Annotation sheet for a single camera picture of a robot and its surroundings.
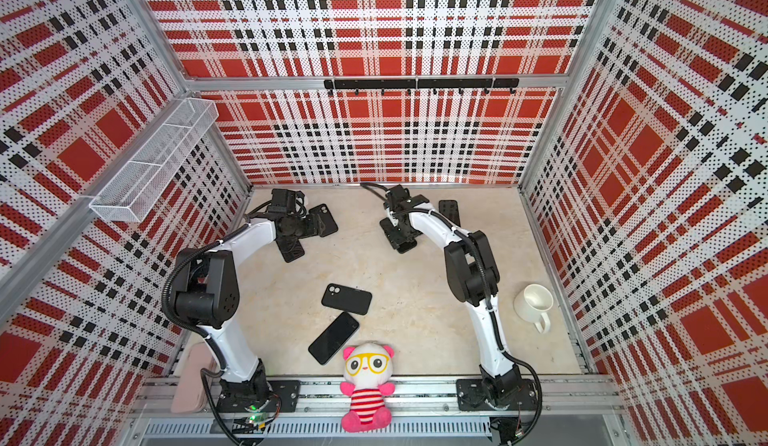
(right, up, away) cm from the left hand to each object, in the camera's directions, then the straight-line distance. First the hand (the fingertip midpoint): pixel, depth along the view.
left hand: (316, 231), depth 97 cm
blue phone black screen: (+9, -30, -14) cm, 34 cm away
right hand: (+30, -2, +1) cm, 30 cm away
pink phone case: (-24, -39, -25) cm, 52 cm away
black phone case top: (+2, +2, +10) cm, 11 cm away
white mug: (+69, -22, -7) cm, 72 cm away
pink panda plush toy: (+20, -32, -26) cm, 46 cm away
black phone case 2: (+11, -21, -5) cm, 24 cm away
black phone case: (+28, -3, -8) cm, 29 cm away
